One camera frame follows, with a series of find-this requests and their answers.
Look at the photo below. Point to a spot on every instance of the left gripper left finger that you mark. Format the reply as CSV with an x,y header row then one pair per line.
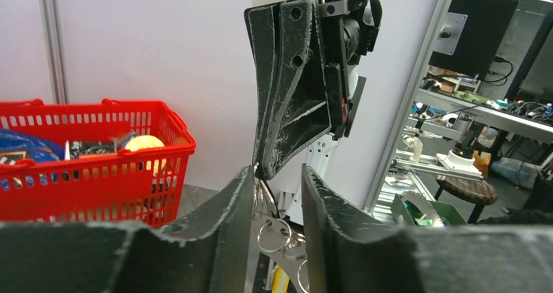
x,y
204,251

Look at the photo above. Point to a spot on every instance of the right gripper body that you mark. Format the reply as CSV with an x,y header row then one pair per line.
x,y
349,29

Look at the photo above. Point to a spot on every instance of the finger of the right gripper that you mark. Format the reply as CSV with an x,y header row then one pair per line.
x,y
262,27
300,110

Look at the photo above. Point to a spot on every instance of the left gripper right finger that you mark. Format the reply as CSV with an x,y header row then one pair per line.
x,y
347,250

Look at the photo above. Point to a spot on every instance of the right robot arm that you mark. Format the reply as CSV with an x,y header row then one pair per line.
x,y
319,152

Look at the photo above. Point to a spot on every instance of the red plastic basket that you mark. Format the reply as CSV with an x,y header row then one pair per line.
x,y
144,185

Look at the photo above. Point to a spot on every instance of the green box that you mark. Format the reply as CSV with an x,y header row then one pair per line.
x,y
413,209

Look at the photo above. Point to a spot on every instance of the round yellow sponge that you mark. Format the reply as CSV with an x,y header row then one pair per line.
x,y
135,143

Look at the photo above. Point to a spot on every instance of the round brown stool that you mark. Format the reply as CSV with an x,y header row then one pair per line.
x,y
479,193

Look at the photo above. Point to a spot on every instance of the black snack packet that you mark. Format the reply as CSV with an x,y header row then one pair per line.
x,y
75,149

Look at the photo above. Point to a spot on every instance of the blue Doritos chip bag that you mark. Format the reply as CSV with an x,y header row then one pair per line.
x,y
17,146

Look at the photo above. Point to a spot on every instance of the black wall monitor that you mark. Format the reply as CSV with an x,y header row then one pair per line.
x,y
471,34

